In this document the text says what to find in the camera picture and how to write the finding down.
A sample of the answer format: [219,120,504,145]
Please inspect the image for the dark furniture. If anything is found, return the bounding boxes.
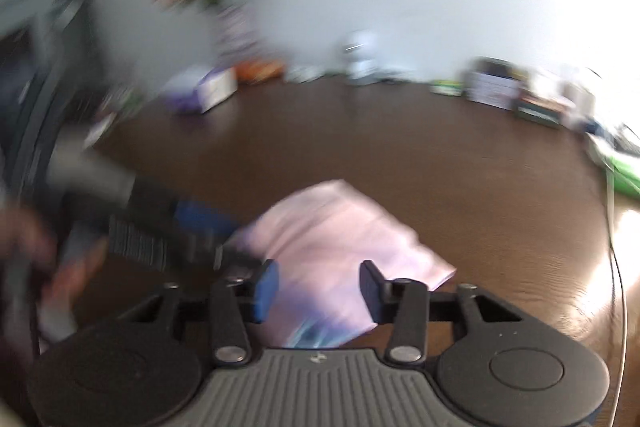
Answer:
[0,0,117,188]

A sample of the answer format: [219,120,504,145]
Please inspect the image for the printed tin box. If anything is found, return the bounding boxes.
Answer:
[462,57,526,110]

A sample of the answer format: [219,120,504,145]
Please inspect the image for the long white cable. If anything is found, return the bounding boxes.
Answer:
[602,166,629,427]

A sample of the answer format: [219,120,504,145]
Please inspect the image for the small white clip device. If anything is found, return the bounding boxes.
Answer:
[285,65,324,84]

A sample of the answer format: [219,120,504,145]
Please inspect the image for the purple and white tissue box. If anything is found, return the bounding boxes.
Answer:
[162,65,239,116]

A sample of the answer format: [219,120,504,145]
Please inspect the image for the small green flat item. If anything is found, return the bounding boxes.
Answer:
[430,79,464,97]

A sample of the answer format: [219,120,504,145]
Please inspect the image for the green and white box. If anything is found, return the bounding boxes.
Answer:
[585,126,640,198]

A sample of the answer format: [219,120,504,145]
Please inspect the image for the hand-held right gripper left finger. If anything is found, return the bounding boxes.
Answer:
[117,259,280,367]

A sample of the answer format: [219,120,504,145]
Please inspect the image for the pink garment with purple trim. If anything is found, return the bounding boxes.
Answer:
[232,179,458,350]

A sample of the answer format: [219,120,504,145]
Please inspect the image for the white knitted vase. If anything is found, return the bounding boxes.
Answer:
[215,4,261,63]

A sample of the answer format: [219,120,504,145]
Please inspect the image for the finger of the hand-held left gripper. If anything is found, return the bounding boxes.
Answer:
[172,199,241,249]
[215,244,263,273]

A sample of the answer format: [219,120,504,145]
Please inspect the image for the person's left hand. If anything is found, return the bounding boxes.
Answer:
[0,207,108,305]

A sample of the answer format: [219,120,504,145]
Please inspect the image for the dark box with white print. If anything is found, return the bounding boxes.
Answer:
[515,89,564,129]

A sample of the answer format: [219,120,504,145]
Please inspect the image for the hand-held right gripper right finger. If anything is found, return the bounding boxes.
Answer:
[360,259,523,365]

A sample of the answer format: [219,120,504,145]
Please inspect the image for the white round-headed figurine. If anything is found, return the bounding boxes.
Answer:
[342,31,381,86]

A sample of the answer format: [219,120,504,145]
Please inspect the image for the clear plastic container with oranges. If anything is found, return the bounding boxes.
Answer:
[235,59,286,84]

